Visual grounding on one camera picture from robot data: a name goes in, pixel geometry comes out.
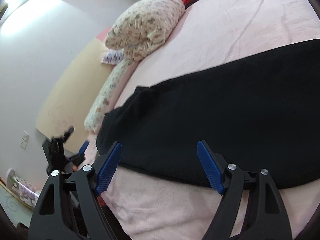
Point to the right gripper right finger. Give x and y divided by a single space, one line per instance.
265 216

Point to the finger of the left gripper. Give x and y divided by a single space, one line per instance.
83 148

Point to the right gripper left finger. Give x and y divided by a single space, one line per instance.
53 216

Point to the black pants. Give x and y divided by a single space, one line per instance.
261 111

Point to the long bear print pillow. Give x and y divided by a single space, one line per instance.
109 94

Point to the cream and pink headboard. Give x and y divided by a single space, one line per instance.
74 93

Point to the round bear print cushion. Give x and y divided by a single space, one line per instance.
144 27

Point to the pink fleece bed blanket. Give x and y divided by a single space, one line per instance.
210 34

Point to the white wall switch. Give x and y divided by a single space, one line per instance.
24 140

